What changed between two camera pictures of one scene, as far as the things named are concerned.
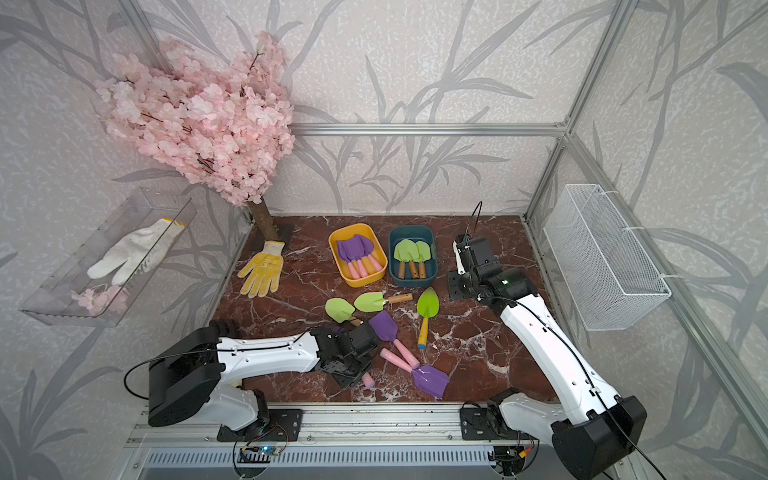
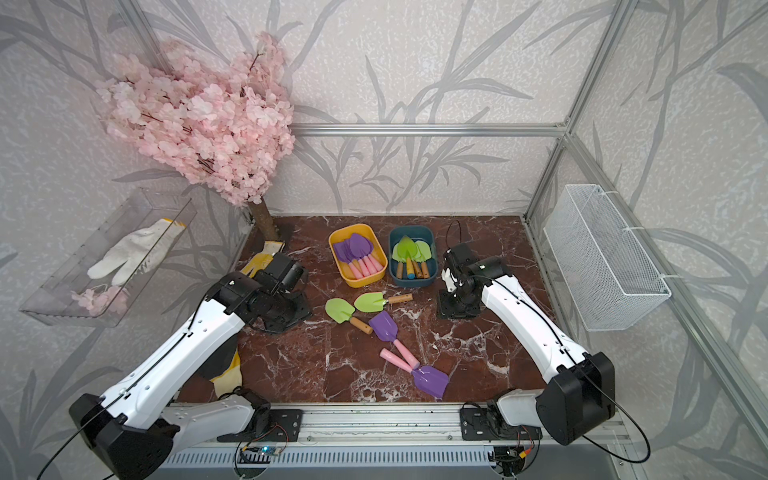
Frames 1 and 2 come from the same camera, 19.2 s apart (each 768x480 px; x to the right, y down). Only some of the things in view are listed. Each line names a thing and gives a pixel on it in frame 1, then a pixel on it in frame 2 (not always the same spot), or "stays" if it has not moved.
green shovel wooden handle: [425, 254] stays
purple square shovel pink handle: [428, 378] stays
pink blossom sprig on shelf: [114, 299] stays
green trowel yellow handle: [428, 306] → [407, 250]
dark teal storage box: [426, 233] stays
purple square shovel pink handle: [384, 326] stays
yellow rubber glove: [265, 268] stays
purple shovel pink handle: [349, 251] stays
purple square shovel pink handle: [366, 246] → [342, 253]
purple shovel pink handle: [366, 377] → [362, 247]
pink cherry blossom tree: [219, 116] stays
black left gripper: [345, 382] → [304, 313]
